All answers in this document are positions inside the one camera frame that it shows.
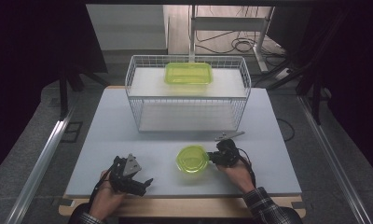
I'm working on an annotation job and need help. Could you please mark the hand-held gripper black cable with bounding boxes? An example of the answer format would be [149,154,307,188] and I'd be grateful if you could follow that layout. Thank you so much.
[87,163,116,213]
[236,147,257,189]

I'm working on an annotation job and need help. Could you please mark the black square floor frame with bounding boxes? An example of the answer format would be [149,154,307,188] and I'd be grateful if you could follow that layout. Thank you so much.
[61,120,84,144]

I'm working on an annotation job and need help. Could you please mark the white cabinet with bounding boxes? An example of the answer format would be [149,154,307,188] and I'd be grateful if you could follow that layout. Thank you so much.
[85,4,170,56]

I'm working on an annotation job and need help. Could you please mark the white power strip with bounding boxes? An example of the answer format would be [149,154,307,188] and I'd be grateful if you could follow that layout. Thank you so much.
[273,67,292,82]

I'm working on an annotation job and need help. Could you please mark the black cables on floor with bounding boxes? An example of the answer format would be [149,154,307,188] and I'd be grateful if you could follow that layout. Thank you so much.
[195,5,286,59]

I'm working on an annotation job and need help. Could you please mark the left hand-held gripper black cable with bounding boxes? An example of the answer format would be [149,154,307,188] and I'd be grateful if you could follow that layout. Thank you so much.
[87,163,116,213]

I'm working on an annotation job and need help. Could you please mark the person's right hand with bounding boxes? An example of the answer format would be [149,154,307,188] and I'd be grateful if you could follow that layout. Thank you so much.
[214,158,256,195]

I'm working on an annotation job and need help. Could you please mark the thin black floor cable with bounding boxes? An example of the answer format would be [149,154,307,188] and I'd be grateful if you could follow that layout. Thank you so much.
[276,118,297,143]

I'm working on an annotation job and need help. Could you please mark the person's left hand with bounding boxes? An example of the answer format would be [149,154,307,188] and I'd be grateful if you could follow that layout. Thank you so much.
[89,169,129,221]

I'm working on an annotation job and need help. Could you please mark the yellow-green round plastic bowl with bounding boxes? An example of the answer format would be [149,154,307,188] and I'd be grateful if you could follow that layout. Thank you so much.
[175,145,211,174]

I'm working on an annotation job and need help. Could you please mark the aluminium rail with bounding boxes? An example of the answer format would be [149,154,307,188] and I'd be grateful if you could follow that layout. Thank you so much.
[4,105,76,224]
[297,94,368,224]

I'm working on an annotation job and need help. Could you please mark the white metal desk frame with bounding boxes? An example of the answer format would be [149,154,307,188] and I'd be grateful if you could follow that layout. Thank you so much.
[188,5,276,73]

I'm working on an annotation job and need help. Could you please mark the white wire shelf rack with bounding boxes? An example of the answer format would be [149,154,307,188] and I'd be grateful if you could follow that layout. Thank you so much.
[124,54,252,134]

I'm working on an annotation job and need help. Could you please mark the dark curtain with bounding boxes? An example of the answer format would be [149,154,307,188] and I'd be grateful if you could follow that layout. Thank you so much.
[267,0,373,180]
[0,0,108,181]

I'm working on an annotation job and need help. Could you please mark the right hand-held gripper black cable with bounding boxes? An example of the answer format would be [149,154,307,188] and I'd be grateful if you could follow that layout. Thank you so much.
[236,147,257,189]

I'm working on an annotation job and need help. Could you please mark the yellow-green rectangular plastic tray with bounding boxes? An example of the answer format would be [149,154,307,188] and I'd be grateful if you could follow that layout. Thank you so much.
[163,62,214,86]

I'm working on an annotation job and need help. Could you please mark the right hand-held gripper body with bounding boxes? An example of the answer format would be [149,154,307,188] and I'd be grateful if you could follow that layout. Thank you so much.
[214,131,246,168]

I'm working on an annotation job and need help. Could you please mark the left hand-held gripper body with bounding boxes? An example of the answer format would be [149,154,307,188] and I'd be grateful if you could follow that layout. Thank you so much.
[108,153,145,196]

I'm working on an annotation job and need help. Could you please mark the black metal stand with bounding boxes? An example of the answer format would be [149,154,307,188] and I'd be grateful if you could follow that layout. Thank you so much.
[256,8,347,125]
[58,66,110,120]

